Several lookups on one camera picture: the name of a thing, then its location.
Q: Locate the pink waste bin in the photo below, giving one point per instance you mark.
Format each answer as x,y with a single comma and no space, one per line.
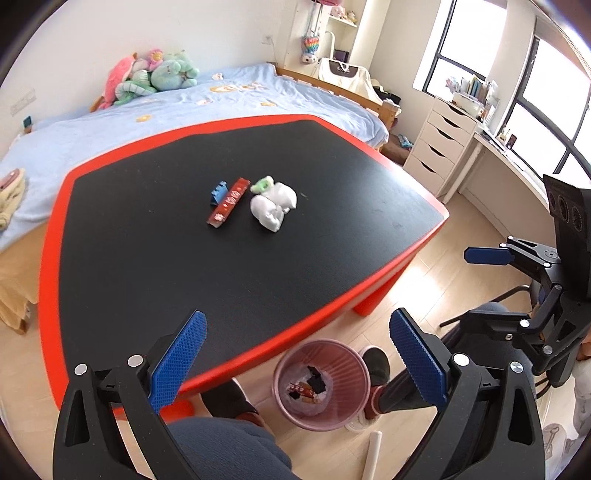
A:
346,377

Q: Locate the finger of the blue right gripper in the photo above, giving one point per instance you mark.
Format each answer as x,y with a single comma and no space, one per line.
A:
496,325
488,255

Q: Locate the striped green plush toy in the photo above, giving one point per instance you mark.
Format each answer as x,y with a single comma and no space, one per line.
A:
138,85

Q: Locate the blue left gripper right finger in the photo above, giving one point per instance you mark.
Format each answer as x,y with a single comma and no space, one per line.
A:
424,355

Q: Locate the black rectangular piece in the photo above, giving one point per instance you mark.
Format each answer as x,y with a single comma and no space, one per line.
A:
315,381

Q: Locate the blue plastic piece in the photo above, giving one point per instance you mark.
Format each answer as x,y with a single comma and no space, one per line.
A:
219,193

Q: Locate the bed with blue sheet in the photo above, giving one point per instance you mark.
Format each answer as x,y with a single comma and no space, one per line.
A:
56,146

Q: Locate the white desk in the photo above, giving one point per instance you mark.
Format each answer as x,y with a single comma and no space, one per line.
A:
503,189

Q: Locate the rainbow hanging toy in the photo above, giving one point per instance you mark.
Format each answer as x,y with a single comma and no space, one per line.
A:
310,48

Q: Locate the torn red cardboard box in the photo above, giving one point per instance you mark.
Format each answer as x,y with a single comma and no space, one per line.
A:
302,392

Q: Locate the left black shoe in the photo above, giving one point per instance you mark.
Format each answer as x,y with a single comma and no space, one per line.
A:
229,401

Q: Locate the white tote bag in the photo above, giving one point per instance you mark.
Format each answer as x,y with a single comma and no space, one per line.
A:
353,78

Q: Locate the long red box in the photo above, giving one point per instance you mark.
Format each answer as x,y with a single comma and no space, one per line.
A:
221,212

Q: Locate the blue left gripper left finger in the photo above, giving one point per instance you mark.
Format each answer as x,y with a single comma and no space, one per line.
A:
172,367

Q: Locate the white drawer cabinet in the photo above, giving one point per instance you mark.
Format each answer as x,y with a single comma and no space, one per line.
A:
437,157

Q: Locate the red and black table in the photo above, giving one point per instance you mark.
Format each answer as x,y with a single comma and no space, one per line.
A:
128,254

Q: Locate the pink plush toy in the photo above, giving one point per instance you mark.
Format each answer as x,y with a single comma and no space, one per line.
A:
123,71

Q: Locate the folded beige and pink blankets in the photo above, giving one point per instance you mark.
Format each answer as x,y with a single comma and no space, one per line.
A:
11,194

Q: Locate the white tube on floor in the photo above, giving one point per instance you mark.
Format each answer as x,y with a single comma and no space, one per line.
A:
372,457

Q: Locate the white crumpled cloth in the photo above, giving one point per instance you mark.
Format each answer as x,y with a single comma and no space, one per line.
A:
271,201

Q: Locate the left leg blue trousers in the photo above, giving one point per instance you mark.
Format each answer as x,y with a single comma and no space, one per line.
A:
218,448

